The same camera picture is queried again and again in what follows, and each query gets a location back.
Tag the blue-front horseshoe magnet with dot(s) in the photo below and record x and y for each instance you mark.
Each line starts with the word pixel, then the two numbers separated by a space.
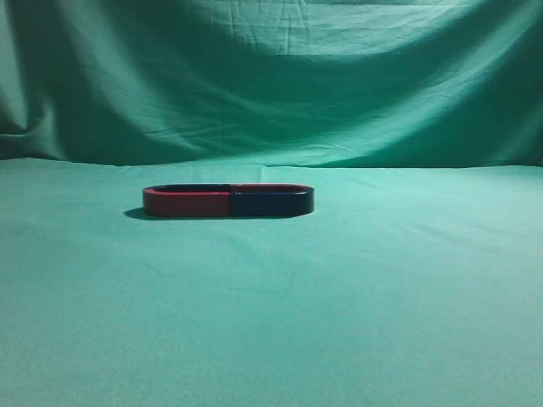
pixel 271 200

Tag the left red-front horseshoe magnet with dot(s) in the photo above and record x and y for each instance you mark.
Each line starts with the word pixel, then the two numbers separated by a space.
pixel 187 200

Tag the green cloth backdrop and cover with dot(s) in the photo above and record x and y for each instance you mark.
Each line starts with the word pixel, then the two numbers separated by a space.
pixel 416 280

